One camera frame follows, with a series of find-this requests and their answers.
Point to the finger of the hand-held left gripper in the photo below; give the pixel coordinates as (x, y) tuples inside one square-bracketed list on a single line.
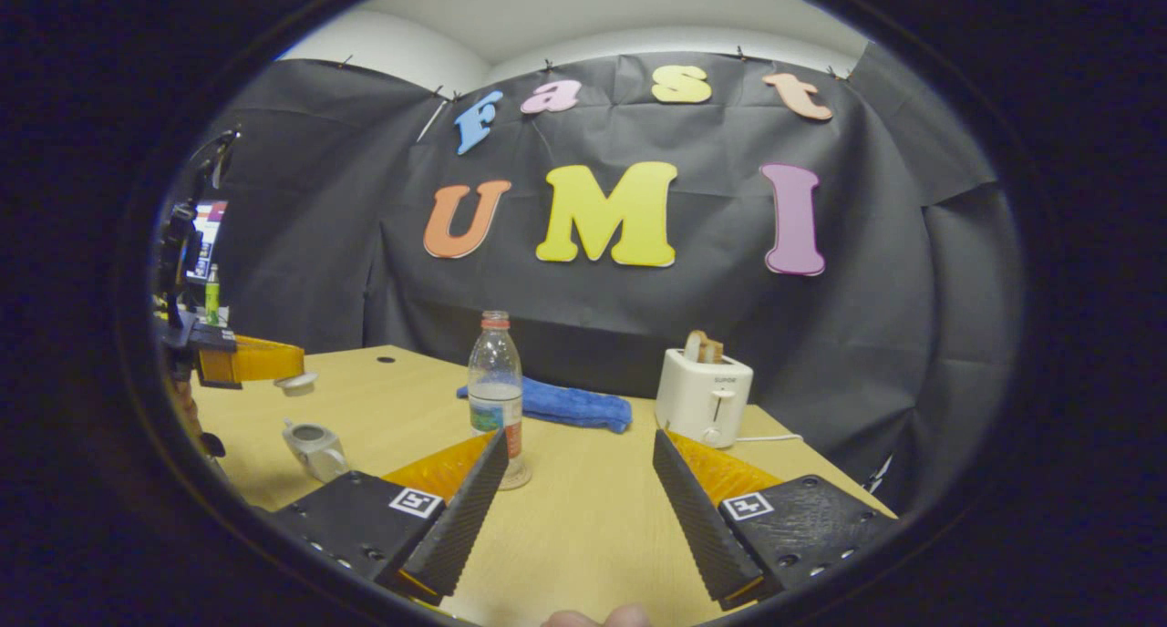
[(264, 361)]

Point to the bread slice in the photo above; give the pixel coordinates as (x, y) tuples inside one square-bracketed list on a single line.
[(704, 349)]

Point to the white floral teacup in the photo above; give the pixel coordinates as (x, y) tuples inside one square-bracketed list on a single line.
[(314, 449)]

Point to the computer monitor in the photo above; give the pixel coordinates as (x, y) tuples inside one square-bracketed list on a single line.
[(208, 240)]

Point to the black backdrop cloth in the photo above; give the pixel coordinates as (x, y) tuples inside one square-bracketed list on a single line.
[(638, 317)]

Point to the white toaster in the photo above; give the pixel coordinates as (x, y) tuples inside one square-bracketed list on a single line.
[(702, 399)]

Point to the clear plastic water bottle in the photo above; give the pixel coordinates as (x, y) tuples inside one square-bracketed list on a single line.
[(494, 399)]

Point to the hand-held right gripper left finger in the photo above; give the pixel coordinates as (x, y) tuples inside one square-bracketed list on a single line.
[(460, 518)]

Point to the green drink bottle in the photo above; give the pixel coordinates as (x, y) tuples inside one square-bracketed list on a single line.
[(211, 299)]

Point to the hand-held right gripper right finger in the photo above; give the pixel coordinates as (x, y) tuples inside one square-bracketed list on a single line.
[(697, 518)]

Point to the blue towel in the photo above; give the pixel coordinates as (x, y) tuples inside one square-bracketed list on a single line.
[(574, 406)]

